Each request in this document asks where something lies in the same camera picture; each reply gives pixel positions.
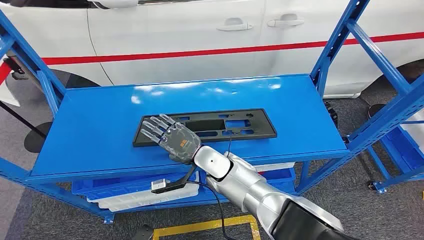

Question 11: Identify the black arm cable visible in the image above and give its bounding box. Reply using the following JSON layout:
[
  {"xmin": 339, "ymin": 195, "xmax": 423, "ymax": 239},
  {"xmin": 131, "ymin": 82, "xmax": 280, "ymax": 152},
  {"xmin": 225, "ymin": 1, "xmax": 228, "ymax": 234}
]
[{"xmin": 183, "ymin": 180, "xmax": 238, "ymax": 240}]

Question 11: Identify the white plastic crate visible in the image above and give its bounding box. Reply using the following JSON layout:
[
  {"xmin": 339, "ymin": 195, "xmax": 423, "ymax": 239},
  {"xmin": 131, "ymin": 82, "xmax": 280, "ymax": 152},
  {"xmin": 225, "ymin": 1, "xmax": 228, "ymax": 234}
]
[
  {"xmin": 399, "ymin": 107, "xmax": 424, "ymax": 152},
  {"xmin": 86, "ymin": 180, "xmax": 201, "ymax": 213},
  {"xmin": 253, "ymin": 162, "xmax": 296, "ymax": 173}
]

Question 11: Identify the black round-base stand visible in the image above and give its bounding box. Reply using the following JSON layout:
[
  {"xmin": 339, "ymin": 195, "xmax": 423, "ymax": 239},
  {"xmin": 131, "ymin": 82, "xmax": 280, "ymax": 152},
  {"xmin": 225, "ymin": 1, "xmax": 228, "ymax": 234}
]
[{"xmin": 0, "ymin": 100, "xmax": 55, "ymax": 154}]

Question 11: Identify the white car with red stripe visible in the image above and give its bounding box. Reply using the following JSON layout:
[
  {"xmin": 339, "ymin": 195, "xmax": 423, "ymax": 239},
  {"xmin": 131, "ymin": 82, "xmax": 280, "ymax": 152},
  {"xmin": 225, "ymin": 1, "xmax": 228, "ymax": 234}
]
[{"xmin": 0, "ymin": 0, "xmax": 424, "ymax": 107}]

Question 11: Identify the black plastic plate frame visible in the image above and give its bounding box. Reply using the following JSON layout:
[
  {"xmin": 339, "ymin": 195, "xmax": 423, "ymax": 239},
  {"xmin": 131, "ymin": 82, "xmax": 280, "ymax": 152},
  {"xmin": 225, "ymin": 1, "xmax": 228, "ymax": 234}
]
[{"xmin": 132, "ymin": 108, "xmax": 278, "ymax": 148}]

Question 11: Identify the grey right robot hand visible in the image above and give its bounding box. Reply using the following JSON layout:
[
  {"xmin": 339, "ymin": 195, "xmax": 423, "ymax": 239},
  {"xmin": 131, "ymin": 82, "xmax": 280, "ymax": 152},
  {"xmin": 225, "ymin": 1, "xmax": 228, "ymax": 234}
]
[{"xmin": 140, "ymin": 113, "xmax": 202, "ymax": 165}]

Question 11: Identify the blue wheeled shelf rack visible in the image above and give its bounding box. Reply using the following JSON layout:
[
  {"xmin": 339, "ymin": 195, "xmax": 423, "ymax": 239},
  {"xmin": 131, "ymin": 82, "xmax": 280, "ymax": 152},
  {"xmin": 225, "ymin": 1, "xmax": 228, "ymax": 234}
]
[{"xmin": 365, "ymin": 109, "xmax": 424, "ymax": 195}]

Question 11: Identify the black ribbed plastic part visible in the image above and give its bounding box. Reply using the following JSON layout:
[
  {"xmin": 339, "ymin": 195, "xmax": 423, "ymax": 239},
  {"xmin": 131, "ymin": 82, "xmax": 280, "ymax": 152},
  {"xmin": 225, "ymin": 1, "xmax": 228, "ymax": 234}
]
[{"xmin": 323, "ymin": 100, "xmax": 339, "ymax": 129}]

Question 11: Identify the pale wrist camera on bracket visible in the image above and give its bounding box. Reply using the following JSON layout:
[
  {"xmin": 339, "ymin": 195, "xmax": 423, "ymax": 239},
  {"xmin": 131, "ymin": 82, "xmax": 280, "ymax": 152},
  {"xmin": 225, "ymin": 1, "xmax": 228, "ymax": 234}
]
[{"xmin": 151, "ymin": 163, "xmax": 199, "ymax": 195}]

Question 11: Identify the blue metal shelf rack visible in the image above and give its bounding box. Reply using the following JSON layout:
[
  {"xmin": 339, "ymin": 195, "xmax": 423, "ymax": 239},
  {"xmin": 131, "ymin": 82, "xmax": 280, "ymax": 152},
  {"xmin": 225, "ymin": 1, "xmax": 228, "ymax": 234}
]
[{"xmin": 0, "ymin": 0, "xmax": 424, "ymax": 225}]

